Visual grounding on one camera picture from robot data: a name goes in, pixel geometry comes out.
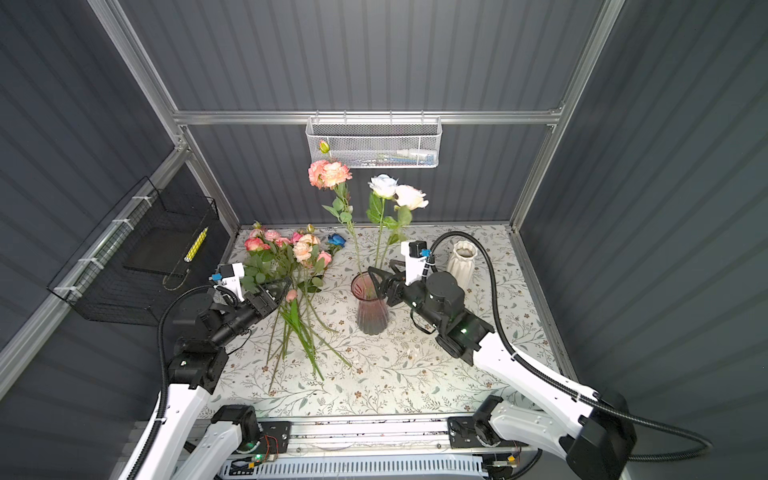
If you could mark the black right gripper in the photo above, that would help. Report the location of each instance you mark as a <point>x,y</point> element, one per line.
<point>391,282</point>

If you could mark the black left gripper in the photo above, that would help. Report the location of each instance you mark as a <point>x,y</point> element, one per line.
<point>264,298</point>

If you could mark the pink glass vase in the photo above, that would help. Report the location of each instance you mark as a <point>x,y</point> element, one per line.
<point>372,313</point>

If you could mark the bunch of artificial flowers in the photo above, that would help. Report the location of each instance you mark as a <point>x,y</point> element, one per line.
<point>292,268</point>

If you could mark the white ribbed ceramic vase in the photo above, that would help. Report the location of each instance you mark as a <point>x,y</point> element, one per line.
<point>461,263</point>

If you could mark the cream rose stem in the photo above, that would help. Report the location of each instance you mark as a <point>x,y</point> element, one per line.
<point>407,200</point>

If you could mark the white rose stem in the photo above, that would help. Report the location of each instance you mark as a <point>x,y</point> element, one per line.
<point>383,189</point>

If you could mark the pink carnation stem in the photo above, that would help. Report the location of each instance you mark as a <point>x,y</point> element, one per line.
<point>332,175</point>

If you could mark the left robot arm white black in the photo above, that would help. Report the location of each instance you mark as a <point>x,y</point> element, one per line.
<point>187,382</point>

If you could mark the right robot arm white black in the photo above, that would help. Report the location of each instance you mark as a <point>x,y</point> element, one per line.
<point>593,445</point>

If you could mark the blue artificial rose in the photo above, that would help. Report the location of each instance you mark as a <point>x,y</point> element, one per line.
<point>337,240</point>

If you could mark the floral patterned table mat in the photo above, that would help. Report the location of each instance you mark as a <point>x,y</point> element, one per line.
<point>399,371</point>

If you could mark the items in white basket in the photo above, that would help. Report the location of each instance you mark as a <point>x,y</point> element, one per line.
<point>397,158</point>

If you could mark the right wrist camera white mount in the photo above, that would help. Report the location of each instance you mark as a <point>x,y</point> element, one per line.
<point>416,256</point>

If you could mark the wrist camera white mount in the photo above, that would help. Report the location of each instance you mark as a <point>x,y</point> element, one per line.
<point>416,256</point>
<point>229,276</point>

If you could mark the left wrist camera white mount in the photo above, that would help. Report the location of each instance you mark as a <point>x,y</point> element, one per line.
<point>229,276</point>

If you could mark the black wire basket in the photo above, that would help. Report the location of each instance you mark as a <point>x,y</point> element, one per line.
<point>136,268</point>

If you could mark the white wire mesh basket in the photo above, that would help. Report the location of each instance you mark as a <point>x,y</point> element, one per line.
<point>341,137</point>

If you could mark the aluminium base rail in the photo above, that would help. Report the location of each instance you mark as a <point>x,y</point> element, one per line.
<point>387,434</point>

